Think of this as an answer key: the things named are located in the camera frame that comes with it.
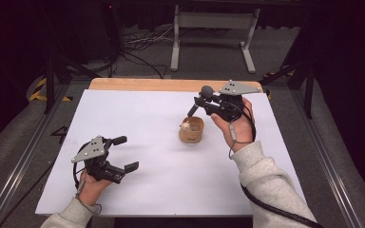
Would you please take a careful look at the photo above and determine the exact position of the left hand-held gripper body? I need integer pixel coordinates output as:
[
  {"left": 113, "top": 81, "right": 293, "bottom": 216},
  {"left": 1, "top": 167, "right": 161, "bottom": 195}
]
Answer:
[{"left": 70, "top": 135, "right": 126, "bottom": 185}]

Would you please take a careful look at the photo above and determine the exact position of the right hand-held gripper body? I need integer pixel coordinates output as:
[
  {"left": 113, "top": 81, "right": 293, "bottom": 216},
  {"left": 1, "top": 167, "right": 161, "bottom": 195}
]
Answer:
[{"left": 202, "top": 80, "right": 262, "bottom": 124}]

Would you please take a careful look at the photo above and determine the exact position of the grey ball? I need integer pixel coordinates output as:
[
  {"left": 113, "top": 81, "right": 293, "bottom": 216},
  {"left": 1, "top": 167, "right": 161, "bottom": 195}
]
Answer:
[{"left": 200, "top": 85, "right": 216, "bottom": 100}]

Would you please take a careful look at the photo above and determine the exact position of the tan bag-shaped pot with bear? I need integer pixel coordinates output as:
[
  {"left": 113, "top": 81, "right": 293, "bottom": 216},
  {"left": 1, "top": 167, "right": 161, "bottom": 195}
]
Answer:
[{"left": 178, "top": 116, "right": 205, "bottom": 144}]

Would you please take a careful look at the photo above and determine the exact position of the person's right hand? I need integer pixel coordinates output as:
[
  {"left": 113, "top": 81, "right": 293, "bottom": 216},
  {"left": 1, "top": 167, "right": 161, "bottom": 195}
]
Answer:
[{"left": 210, "top": 96, "right": 256, "bottom": 145}]

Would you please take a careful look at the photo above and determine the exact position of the person's left hand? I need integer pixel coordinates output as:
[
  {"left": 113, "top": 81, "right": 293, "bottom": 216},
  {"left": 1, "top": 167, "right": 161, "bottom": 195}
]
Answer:
[{"left": 78, "top": 169, "right": 113, "bottom": 207}]

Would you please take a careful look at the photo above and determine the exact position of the white table cover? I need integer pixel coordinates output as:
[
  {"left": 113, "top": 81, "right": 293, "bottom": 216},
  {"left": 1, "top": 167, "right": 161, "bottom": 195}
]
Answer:
[{"left": 35, "top": 88, "right": 307, "bottom": 218}]

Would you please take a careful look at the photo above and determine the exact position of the black tripod stand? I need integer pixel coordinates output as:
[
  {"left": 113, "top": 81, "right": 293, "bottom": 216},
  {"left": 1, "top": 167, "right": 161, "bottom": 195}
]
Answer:
[
  {"left": 37, "top": 47, "right": 93, "bottom": 115},
  {"left": 259, "top": 60, "right": 315, "bottom": 120}
]

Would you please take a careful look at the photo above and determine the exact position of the grey metal stand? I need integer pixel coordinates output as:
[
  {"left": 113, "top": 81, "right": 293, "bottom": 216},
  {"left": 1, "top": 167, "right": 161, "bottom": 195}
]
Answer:
[{"left": 170, "top": 3, "right": 260, "bottom": 74}]

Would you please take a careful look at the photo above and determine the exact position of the grey wrist cord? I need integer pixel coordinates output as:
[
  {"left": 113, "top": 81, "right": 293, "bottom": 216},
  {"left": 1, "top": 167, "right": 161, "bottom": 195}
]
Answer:
[
  {"left": 227, "top": 123, "right": 255, "bottom": 160},
  {"left": 75, "top": 180, "right": 103, "bottom": 216}
]

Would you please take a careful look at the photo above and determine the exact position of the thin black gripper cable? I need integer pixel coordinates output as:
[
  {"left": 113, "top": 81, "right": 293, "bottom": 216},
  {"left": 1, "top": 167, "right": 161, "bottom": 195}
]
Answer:
[{"left": 0, "top": 142, "right": 91, "bottom": 228}]

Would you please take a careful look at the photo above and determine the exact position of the bundle of floor cables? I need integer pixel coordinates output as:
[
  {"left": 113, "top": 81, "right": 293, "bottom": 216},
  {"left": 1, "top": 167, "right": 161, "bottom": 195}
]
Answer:
[{"left": 120, "top": 25, "right": 175, "bottom": 80}]

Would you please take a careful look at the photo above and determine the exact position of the aluminium floor rail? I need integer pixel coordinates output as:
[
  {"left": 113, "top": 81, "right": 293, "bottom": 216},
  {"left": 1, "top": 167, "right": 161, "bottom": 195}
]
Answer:
[
  {"left": 291, "top": 88, "right": 365, "bottom": 228},
  {"left": 0, "top": 84, "right": 72, "bottom": 228}
]

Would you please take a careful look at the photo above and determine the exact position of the thick black gripper cable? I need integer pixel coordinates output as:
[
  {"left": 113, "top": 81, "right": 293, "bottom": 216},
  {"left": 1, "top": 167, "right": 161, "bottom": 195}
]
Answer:
[{"left": 240, "top": 103, "right": 326, "bottom": 228}]

